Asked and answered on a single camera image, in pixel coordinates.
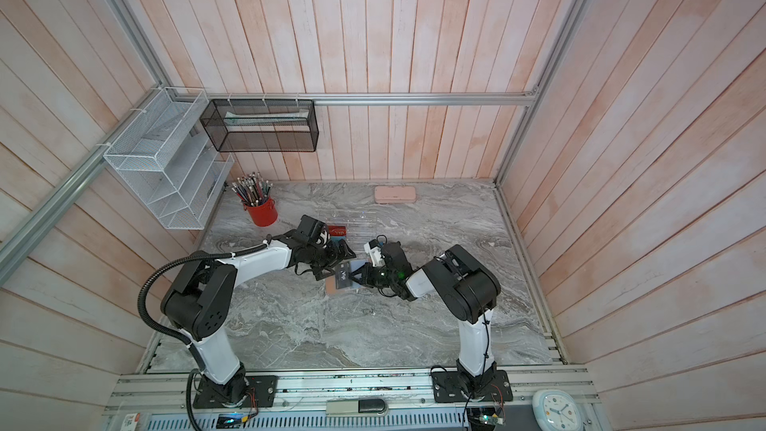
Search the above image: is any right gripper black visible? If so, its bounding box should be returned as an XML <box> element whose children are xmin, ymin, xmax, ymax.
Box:
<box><xmin>348</xmin><ymin>263</ymin><xmax>399</xmax><ymax>289</ymax></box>

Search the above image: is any grey black handheld device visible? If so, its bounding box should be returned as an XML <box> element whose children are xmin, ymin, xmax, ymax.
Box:
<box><xmin>326</xmin><ymin>398</ymin><xmax>388</xmax><ymax>416</ymax></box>

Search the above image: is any white analog clock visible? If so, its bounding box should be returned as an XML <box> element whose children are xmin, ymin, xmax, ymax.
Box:
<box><xmin>532</xmin><ymin>389</ymin><xmax>584</xmax><ymax>431</ymax></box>

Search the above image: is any dark grey credit card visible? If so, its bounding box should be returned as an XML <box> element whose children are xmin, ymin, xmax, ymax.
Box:
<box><xmin>334</xmin><ymin>261</ymin><xmax>352</xmax><ymax>291</ymax></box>

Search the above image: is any white wire mesh shelf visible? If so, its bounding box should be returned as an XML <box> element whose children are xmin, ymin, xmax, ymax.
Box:
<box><xmin>104</xmin><ymin>87</ymin><xmax>235</xmax><ymax>231</ymax></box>

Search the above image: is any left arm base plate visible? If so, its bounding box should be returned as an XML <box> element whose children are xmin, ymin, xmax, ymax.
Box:
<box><xmin>191</xmin><ymin>375</ymin><xmax>278</xmax><ymax>409</ymax></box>

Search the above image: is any red pen cup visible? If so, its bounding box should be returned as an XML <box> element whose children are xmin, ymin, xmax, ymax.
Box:
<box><xmin>243</xmin><ymin>198</ymin><xmax>278</xmax><ymax>227</ymax></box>

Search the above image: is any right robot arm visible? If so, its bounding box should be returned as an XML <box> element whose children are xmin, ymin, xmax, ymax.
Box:
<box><xmin>347</xmin><ymin>241</ymin><xmax>506</xmax><ymax>403</ymax></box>

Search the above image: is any black mesh wall basket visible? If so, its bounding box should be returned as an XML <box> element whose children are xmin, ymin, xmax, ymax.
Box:
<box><xmin>201</xmin><ymin>99</ymin><xmax>319</xmax><ymax>153</ymax></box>

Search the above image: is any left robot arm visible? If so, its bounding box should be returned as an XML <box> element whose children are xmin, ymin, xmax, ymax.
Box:
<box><xmin>137</xmin><ymin>215</ymin><xmax>356</xmax><ymax>407</ymax></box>

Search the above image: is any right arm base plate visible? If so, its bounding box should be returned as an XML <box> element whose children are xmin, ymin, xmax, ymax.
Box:
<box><xmin>430</xmin><ymin>367</ymin><xmax>513</xmax><ymax>403</ymax></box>

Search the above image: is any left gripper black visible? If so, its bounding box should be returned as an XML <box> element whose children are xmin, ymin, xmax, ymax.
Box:
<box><xmin>306</xmin><ymin>238</ymin><xmax>357</xmax><ymax>281</ymax></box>

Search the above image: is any clear acrylic organizer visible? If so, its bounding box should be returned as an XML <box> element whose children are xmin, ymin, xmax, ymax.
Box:
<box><xmin>317</xmin><ymin>209</ymin><xmax>385</xmax><ymax>251</ymax></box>

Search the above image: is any red credit card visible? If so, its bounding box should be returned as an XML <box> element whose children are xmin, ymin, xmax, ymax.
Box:
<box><xmin>327</xmin><ymin>225</ymin><xmax>347</xmax><ymax>237</ymax></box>

